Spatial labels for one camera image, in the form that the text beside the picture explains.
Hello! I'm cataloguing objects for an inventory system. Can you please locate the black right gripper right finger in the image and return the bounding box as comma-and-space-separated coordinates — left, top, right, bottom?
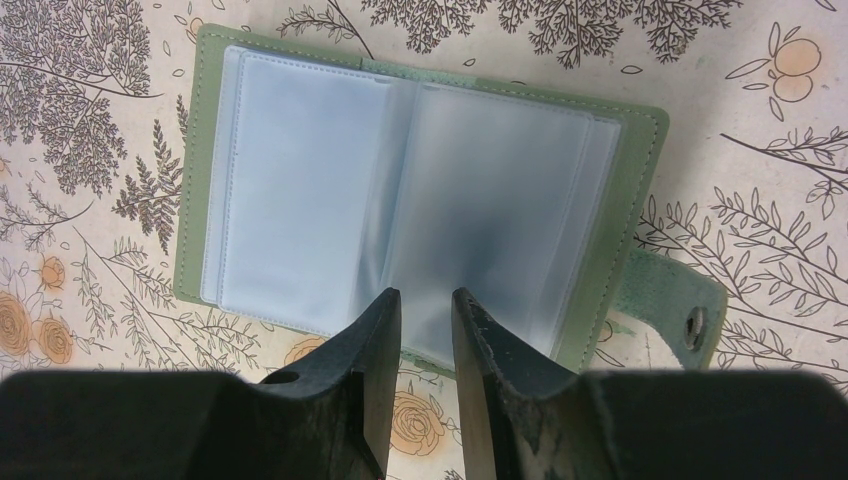
451, 288, 847, 479

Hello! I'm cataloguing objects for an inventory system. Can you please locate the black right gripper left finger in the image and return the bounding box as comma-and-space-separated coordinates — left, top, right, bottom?
1, 288, 401, 479

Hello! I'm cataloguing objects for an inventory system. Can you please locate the green card holder wallet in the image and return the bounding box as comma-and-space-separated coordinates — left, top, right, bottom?
173, 24, 727, 374

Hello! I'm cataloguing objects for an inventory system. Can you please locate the floral patterned table mat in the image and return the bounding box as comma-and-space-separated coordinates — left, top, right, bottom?
1, 1, 847, 479

